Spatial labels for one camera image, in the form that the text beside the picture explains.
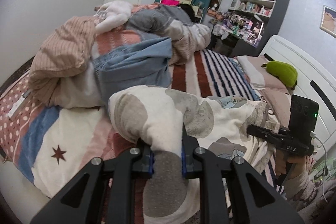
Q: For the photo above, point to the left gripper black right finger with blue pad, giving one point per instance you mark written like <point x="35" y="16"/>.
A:
<point x="232" y="187"/>

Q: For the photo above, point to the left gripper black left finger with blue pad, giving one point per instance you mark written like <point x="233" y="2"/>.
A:
<point x="102" y="189"/>

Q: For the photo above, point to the cream patterned pajama pant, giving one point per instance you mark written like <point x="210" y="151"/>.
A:
<point x="159" y="115"/>

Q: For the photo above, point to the white bed headboard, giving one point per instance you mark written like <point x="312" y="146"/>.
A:
<point x="314" y="82"/>

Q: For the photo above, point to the pink striped pillow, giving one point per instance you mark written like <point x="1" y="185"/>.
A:
<point x="272" y="90"/>

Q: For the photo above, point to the green plush toy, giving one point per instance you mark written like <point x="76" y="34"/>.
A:
<point x="285" y="72"/>

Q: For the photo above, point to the striped plush bed blanket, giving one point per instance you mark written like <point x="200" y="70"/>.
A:
<point x="50" y="144"/>

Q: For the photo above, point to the blue denim folded garment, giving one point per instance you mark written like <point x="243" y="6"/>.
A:
<point x="144" y="63"/>

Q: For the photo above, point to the dark bookshelf with items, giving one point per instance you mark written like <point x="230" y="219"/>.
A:
<point x="246" y="28"/>

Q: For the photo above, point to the pink striped duvet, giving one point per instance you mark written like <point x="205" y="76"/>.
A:
<point x="62" y="73"/>

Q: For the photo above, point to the white plush toy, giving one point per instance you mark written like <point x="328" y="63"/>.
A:
<point x="111" y="15"/>

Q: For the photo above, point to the framed wall picture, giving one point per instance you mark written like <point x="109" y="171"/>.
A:
<point x="328" y="21"/>

